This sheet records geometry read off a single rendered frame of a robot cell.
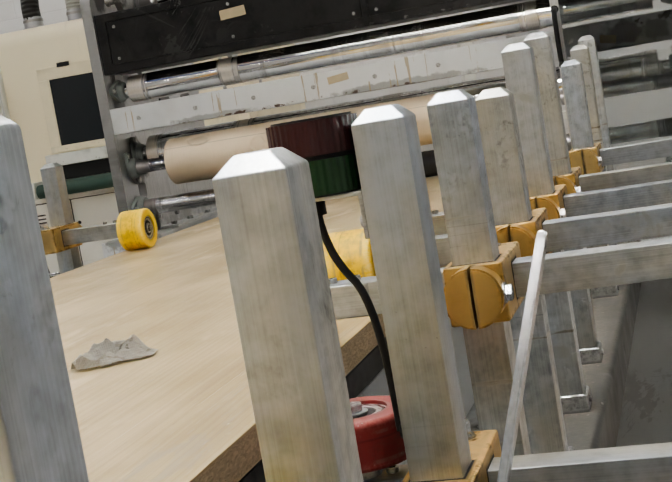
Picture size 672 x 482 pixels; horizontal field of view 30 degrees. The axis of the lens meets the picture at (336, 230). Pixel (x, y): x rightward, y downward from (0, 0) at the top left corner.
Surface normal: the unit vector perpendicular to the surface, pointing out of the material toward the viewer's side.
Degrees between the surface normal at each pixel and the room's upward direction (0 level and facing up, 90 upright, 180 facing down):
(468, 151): 90
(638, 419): 90
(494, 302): 90
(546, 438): 90
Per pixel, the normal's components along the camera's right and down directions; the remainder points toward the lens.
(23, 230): 0.95, -0.14
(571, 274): -0.26, 0.14
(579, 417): -0.17, -0.98
